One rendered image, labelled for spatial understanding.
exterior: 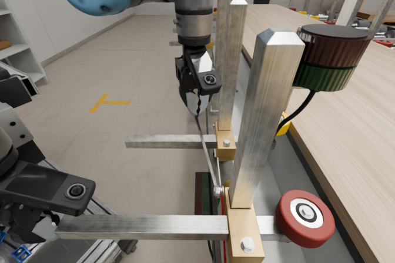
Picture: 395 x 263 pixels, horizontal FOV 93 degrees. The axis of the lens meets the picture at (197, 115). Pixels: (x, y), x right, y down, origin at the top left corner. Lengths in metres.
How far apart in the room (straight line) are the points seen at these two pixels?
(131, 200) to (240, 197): 1.15
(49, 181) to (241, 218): 0.30
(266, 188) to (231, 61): 0.46
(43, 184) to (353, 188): 0.50
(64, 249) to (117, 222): 0.81
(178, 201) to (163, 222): 1.00
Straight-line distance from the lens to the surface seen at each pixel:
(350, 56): 0.21
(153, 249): 1.29
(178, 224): 0.38
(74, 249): 1.19
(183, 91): 0.45
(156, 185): 1.46
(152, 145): 0.57
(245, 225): 0.37
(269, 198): 0.71
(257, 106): 0.21
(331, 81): 0.21
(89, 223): 0.42
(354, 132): 0.59
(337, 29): 0.23
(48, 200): 0.33
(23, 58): 3.41
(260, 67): 0.20
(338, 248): 0.53
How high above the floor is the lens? 1.21
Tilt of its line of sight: 37 degrees down
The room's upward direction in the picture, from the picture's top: straight up
